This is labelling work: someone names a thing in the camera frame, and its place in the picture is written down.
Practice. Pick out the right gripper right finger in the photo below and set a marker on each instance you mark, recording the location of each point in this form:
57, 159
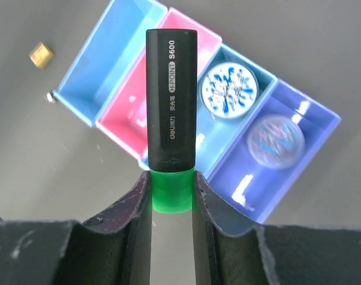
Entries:
230, 248

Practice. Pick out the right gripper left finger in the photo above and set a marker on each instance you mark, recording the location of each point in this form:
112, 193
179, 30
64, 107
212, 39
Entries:
112, 247

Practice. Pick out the clear paper clip jar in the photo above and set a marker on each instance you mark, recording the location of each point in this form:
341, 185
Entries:
275, 141

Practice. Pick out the blue round tub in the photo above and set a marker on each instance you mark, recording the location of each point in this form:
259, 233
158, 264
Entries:
228, 90

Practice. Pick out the light blue drawer bin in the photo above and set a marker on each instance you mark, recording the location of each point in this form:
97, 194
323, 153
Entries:
105, 59

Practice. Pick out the green black highlighter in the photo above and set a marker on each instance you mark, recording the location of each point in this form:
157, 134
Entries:
171, 95

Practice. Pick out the pink drawer bin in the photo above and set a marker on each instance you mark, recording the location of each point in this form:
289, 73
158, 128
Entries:
125, 120

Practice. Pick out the purple drawer bin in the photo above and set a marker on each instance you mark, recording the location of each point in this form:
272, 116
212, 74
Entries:
255, 190

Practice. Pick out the small orange sticky pad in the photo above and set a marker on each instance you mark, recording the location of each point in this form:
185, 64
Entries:
41, 55

